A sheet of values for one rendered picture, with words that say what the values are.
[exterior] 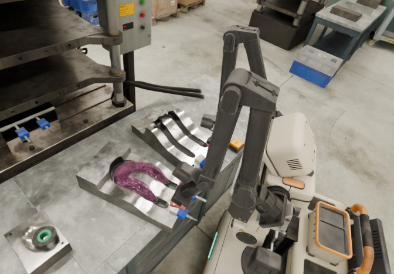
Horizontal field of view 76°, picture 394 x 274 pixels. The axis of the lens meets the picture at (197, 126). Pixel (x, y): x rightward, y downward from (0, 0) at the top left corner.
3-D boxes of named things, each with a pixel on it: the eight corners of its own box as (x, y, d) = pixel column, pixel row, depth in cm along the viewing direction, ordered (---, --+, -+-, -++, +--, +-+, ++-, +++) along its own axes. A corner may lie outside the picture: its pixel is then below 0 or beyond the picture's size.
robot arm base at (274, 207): (284, 226, 79) (287, 195, 87) (268, 209, 76) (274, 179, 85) (261, 228, 84) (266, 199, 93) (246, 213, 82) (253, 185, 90)
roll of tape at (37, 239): (30, 248, 94) (27, 244, 92) (41, 227, 100) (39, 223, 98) (51, 251, 95) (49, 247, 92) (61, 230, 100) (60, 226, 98)
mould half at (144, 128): (221, 155, 150) (226, 139, 141) (192, 181, 134) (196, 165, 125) (162, 113, 170) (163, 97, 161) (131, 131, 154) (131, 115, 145)
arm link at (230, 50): (237, 34, 92) (242, 27, 101) (222, 33, 94) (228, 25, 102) (226, 127, 119) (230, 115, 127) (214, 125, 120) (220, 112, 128)
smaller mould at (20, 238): (72, 249, 103) (69, 242, 98) (34, 280, 93) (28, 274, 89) (47, 216, 110) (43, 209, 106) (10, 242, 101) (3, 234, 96)
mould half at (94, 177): (193, 189, 131) (196, 176, 123) (170, 233, 113) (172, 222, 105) (112, 152, 141) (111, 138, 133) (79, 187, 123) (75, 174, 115)
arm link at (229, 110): (245, 94, 55) (255, 71, 63) (221, 85, 56) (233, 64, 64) (210, 196, 85) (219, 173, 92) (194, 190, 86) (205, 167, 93)
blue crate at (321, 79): (332, 80, 405) (339, 67, 390) (323, 89, 379) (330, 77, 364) (298, 63, 429) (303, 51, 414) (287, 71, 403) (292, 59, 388)
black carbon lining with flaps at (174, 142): (209, 147, 144) (211, 135, 138) (190, 162, 134) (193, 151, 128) (166, 116, 158) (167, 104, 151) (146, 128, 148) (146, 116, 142)
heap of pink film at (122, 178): (172, 178, 127) (173, 169, 121) (153, 207, 114) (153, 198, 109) (128, 158, 132) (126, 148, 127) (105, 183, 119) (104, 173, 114)
